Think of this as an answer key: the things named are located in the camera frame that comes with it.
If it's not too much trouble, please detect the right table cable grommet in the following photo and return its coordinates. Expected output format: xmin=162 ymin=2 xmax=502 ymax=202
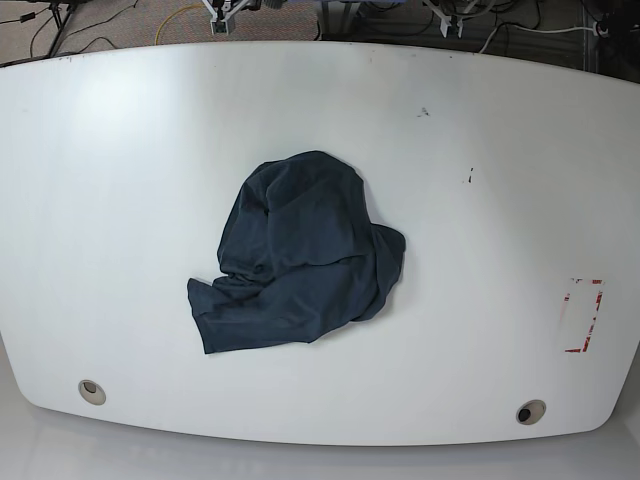
xmin=516 ymin=399 xmax=546 ymax=426

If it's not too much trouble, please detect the white cable on floor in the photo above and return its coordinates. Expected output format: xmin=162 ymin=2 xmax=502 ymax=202
xmin=478 ymin=24 xmax=596 ymax=55

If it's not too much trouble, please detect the black tripod stand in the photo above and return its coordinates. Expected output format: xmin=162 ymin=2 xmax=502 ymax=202
xmin=45 ymin=0 xmax=85 ymax=58

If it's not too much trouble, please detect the dark blue t-shirt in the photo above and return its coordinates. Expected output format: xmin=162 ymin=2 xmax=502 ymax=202
xmin=187 ymin=151 xmax=406 ymax=354

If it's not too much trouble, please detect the red tape rectangle marking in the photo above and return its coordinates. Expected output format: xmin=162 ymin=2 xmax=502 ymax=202
xmin=558 ymin=278 xmax=605 ymax=354

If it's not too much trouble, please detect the left table cable grommet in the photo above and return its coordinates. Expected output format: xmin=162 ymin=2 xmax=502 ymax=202
xmin=78 ymin=380 xmax=106 ymax=406

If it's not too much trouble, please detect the left aluminium frame post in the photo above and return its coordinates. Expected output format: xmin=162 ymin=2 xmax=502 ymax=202
xmin=202 ymin=0 xmax=251 ymax=35

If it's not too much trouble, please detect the table cable grommet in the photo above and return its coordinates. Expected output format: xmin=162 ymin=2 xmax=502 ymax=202
xmin=78 ymin=380 xmax=106 ymax=406
xmin=516 ymin=399 xmax=546 ymax=426

